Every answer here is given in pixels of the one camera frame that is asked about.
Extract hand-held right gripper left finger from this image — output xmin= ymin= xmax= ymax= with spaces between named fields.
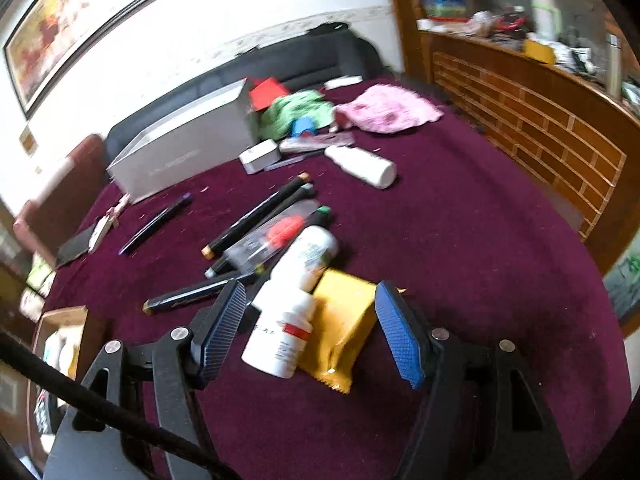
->
xmin=57 ymin=279 xmax=248 ymax=466

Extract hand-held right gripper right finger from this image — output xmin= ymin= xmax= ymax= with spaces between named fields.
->
xmin=374 ymin=280 xmax=568 ymax=480

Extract black marker olive caps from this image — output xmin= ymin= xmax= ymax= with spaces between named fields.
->
xmin=142 ymin=272 xmax=258 ymax=317

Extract white medicine bottle red label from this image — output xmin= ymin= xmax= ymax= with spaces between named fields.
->
xmin=241 ymin=280 xmax=317 ymax=380

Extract yellow snack packet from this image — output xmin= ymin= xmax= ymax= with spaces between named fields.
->
xmin=297 ymin=268 xmax=408 ymax=395

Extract clear plastic case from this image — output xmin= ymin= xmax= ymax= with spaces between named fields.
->
xmin=222 ymin=199 xmax=323 ymax=273

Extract white spray bottle green label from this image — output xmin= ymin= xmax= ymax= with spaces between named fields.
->
xmin=270 ymin=225 xmax=341 ymax=293

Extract black marker green cap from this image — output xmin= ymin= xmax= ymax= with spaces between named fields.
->
xmin=305 ymin=205 xmax=333 ymax=231

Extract brown cardboard tray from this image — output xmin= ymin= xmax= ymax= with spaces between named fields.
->
xmin=30 ymin=305 xmax=107 ymax=386

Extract black marker tan caps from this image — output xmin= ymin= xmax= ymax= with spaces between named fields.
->
xmin=201 ymin=172 xmax=312 ymax=261

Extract maroon tablecloth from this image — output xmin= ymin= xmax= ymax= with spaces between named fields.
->
xmin=30 ymin=77 xmax=626 ymax=480

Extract black marker purple cap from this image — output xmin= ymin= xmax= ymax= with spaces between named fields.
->
xmin=118 ymin=192 xmax=193 ymax=256

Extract black marker grey caps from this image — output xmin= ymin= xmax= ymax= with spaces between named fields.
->
xmin=204 ymin=183 xmax=317 ymax=279

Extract white plastic bottle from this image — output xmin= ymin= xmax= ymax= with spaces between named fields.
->
xmin=324 ymin=145 xmax=398 ymax=190

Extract black smartphone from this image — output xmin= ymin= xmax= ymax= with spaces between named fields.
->
xmin=55 ymin=224 xmax=96 ymax=268

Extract grey cardboard box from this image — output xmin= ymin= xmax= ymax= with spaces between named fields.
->
xmin=106 ymin=78 xmax=261 ymax=204

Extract white charger plug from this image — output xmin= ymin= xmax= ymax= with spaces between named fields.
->
xmin=239 ymin=140 xmax=280 ymax=176

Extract thin purple pen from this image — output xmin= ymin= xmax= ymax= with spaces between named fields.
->
xmin=265 ymin=156 xmax=306 ymax=172

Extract long blister pack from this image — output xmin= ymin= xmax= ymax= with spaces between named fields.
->
xmin=279 ymin=132 xmax=356 ymax=155

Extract mauve armchair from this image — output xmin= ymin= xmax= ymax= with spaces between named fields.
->
xmin=12 ymin=134 xmax=108 ymax=266

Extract pink towel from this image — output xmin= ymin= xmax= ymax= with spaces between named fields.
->
xmin=334 ymin=84 xmax=445 ymax=134

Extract green cloth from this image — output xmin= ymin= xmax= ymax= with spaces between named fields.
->
xmin=257 ymin=89 xmax=335 ymax=141

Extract red bag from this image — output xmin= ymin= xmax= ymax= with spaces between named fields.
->
xmin=248 ymin=77 xmax=291 ymax=111

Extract white rectangular box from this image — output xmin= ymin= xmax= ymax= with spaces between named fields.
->
xmin=324 ymin=75 xmax=364 ymax=91

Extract wooden brick-pattern counter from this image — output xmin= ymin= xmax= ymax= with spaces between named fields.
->
xmin=420 ymin=30 xmax=640 ymax=273

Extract black leather sofa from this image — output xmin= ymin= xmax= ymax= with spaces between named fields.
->
xmin=104 ymin=22 xmax=403 ymax=161

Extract black bag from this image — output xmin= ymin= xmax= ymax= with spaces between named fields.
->
xmin=307 ymin=22 xmax=351 ymax=36

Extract yellow box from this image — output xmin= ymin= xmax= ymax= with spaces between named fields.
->
xmin=522 ymin=39 xmax=557 ymax=65

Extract framed horse painting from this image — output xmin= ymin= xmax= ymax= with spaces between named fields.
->
xmin=2 ymin=0 xmax=196 ymax=121

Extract steel bottle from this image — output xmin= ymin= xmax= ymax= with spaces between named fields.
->
xmin=605 ymin=32 xmax=623 ymax=96

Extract white green thermos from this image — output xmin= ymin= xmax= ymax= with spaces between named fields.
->
xmin=530 ymin=0 xmax=558 ymax=41

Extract black cable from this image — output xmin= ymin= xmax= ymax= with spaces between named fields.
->
xmin=0 ymin=329 xmax=238 ymax=480

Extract wooden door frame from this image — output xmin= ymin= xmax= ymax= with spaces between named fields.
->
xmin=382 ymin=0 xmax=451 ymax=83

